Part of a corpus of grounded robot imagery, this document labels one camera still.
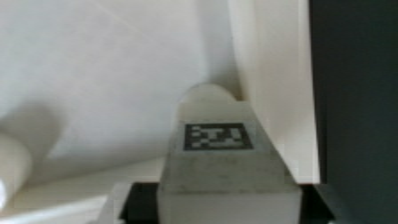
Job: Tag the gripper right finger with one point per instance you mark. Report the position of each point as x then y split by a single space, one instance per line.
315 210

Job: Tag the white square tabletop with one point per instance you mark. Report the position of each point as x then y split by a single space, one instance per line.
102 58

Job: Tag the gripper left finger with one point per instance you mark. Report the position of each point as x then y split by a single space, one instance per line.
130 205

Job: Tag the white table leg with tag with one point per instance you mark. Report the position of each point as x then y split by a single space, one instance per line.
226 184

